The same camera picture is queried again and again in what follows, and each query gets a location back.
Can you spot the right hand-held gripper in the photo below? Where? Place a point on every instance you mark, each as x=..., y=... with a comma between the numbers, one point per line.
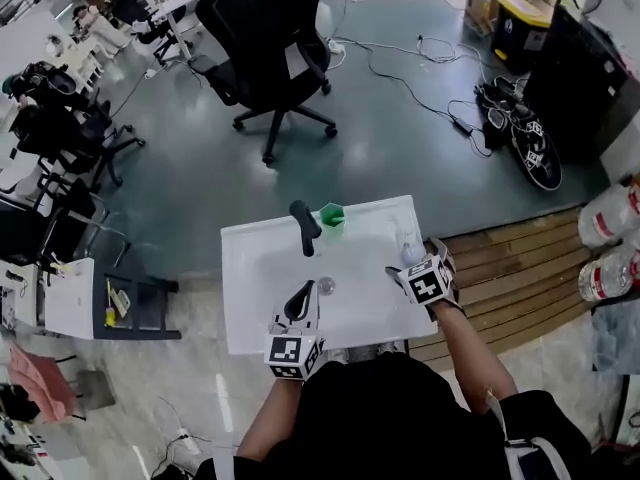
x=430, y=283

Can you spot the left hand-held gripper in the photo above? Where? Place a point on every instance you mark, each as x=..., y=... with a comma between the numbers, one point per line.
x=287, y=353

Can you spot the small clear object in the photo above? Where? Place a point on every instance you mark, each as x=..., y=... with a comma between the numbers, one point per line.
x=411, y=250

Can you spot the person's left forearm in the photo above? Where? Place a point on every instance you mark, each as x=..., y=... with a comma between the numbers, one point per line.
x=272, y=418

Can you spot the person's right forearm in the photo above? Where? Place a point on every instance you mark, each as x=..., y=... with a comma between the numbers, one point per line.
x=472, y=358

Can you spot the metal sink drain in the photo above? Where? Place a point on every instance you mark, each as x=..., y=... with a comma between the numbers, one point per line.
x=327, y=285

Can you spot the dark sink faucet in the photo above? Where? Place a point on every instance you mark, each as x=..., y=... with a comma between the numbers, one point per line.
x=305, y=228

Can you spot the person's right shoe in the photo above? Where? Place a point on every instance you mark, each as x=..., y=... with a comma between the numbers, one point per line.
x=390, y=348

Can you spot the green cup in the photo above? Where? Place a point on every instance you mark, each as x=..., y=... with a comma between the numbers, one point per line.
x=332, y=215

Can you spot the wooden slat platform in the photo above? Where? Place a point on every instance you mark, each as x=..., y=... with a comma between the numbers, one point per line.
x=520, y=278

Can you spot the black power adapter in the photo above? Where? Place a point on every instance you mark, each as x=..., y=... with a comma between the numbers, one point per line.
x=462, y=126

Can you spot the person's black clothing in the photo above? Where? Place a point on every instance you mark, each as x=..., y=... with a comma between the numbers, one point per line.
x=390, y=428

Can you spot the pile of black gear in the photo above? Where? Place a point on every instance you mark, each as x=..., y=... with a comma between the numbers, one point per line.
x=497, y=108

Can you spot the yellow brush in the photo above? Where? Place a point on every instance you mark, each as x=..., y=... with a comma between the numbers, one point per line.
x=110, y=313

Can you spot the plastic wrapped panel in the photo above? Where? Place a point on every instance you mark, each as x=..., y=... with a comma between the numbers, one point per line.
x=617, y=338

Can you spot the small white table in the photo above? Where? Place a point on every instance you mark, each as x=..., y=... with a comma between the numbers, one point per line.
x=70, y=300

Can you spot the black cabinet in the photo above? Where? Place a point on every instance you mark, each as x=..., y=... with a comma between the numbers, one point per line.
x=575, y=78

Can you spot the black bin with yellow lid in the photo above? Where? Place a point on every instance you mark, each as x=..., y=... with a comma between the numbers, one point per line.
x=520, y=30

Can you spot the black mesh office chair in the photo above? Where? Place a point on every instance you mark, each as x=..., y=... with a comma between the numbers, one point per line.
x=270, y=43

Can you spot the pink cloth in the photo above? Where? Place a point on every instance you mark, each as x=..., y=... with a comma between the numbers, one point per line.
x=42, y=383

